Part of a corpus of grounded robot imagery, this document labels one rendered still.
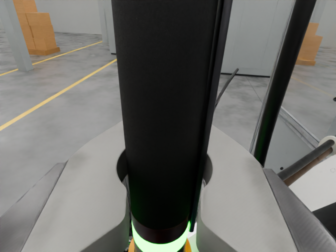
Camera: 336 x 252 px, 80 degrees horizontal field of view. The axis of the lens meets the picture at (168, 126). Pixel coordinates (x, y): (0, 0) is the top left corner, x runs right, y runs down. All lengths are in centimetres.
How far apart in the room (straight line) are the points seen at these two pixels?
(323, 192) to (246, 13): 525
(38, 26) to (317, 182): 815
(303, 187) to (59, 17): 1452
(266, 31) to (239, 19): 69
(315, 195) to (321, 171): 5
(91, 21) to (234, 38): 973
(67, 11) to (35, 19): 630
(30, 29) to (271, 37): 714
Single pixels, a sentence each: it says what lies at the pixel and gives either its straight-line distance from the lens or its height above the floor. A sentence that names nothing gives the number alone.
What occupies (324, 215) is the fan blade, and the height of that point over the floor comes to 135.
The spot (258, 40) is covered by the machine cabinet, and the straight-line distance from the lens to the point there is 572.
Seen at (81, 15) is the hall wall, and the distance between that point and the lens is 1395.
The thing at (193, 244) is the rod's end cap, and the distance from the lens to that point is 19.
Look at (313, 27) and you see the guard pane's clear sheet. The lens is 133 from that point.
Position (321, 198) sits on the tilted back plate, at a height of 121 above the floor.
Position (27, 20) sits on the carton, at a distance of 841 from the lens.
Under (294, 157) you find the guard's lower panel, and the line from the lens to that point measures 131.
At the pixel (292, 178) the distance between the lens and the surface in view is 29.
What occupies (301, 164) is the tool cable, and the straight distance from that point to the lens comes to 30.
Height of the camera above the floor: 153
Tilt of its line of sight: 31 degrees down
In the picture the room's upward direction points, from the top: 2 degrees clockwise
